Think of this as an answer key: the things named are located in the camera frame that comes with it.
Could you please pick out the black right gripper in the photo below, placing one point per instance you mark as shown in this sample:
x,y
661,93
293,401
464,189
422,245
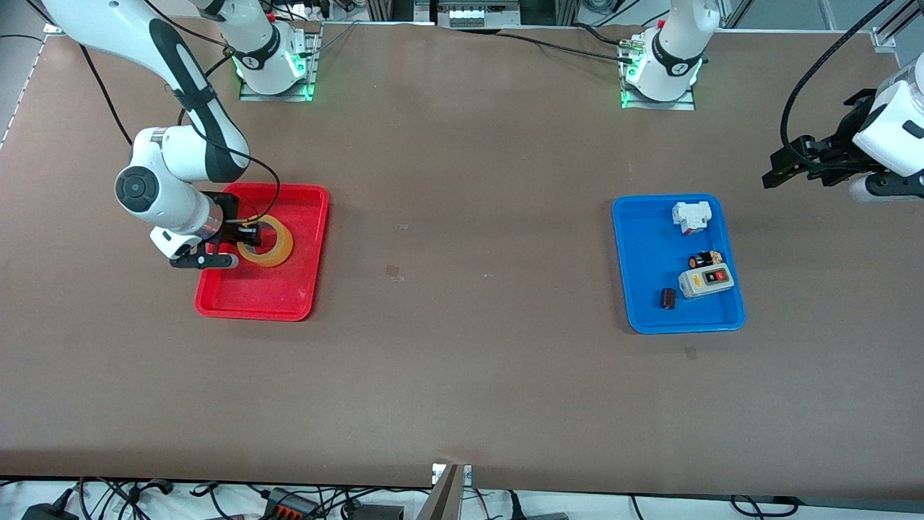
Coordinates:
x,y
229,220

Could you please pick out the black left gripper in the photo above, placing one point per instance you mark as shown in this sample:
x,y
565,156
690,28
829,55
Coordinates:
x,y
846,142

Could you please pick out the yellow clear tape roll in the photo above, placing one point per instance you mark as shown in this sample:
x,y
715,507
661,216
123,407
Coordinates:
x,y
283,249

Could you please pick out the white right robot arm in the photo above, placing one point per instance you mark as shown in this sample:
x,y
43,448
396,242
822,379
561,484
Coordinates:
x,y
180,159

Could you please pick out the clear tape scrap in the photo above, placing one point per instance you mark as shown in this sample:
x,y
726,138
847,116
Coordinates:
x,y
393,271

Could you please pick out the red plastic tray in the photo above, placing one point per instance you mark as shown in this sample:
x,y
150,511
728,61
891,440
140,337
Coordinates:
x,y
274,289

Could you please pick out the white circuit breaker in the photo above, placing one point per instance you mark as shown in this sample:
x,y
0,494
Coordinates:
x,y
691,215

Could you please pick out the black cylindrical battery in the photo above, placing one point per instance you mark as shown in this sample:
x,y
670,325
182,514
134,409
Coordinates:
x,y
702,260

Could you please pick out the small dark red block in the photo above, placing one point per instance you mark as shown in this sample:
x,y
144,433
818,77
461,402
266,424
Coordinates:
x,y
668,298

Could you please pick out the blue plastic tray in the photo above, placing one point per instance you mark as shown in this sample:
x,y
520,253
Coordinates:
x,y
653,303

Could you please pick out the black orange power strip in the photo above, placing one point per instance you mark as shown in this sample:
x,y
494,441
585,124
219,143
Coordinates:
x,y
289,505

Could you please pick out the black box under table edge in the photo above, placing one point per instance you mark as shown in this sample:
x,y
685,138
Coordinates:
x,y
382,513

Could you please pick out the white terminal block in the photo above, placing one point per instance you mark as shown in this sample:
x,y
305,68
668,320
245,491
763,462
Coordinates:
x,y
476,16

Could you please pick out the black power adapter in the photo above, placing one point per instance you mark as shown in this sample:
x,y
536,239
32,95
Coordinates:
x,y
47,513

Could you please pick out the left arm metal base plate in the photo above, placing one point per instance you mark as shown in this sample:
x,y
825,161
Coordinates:
x,y
682,106

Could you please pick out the grey push-button switch box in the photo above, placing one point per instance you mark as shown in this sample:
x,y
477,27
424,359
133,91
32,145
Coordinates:
x,y
706,282

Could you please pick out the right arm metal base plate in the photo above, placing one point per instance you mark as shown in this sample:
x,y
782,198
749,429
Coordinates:
x,y
249,96

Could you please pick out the aluminium frame profile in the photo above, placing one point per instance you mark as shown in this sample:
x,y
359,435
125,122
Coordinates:
x,y
891,29

